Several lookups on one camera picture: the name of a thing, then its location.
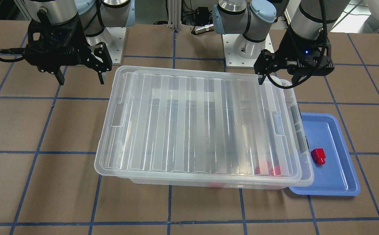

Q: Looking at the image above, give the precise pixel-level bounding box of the black gripper, image-left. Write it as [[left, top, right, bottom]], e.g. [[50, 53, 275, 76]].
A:
[[24, 15, 112, 86]]

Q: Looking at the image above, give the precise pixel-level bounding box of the black gripper, image-right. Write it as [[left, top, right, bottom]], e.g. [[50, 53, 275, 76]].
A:
[[254, 29, 335, 86]]

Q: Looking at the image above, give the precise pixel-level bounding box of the red block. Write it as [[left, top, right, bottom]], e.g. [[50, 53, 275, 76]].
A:
[[254, 161, 271, 175], [269, 165, 282, 177], [311, 148, 326, 165]]

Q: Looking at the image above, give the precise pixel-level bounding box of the clear plastic box lid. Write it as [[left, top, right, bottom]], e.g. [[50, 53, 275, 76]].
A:
[[94, 65, 303, 186]]

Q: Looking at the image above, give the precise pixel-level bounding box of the clear plastic storage box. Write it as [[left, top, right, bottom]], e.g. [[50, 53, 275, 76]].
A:
[[118, 70, 315, 190]]

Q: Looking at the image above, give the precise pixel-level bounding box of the blue plastic tray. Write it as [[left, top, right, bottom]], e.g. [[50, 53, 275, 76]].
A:
[[290, 113, 361, 196]]

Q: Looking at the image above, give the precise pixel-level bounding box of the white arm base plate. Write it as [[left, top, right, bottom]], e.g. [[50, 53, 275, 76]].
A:
[[87, 27, 127, 65], [222, 34, 274, 69]]

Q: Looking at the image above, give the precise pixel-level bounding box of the aluminium frame post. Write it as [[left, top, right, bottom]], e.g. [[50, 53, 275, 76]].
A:
[[167, 0, 182, 31]]

